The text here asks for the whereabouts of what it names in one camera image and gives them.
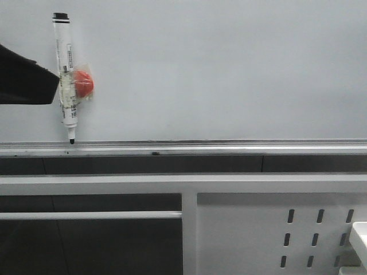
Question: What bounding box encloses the white whiteboard marker black tip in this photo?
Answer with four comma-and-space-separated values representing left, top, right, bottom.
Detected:
52, 12, 78, 144

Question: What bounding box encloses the lower white plastic tray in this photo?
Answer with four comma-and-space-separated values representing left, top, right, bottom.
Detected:
338, 266, 367, 275

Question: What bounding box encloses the red round magnet taped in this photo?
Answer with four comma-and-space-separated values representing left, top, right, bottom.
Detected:
73, 63, 94, 101

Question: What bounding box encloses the white metal stand frame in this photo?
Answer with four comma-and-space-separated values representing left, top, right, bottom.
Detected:
1, 174, 366, 274

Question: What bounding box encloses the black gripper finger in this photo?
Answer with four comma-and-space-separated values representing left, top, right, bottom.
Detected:
1, 45, 60, 105

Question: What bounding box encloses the white perforated pegboard panel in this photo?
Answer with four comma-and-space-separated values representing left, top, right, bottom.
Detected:
197, 193, 366, 274

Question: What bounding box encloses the white plastic tray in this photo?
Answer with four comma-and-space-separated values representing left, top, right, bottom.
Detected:
349, 222, 367, 269
338, 266, 367, 275

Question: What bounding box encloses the large white whiteboard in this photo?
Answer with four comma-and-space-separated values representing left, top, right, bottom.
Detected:
1, 1, 366, 156

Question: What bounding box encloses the upper white plastic tray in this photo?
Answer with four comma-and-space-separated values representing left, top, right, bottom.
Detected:
349, 222, 367, 269

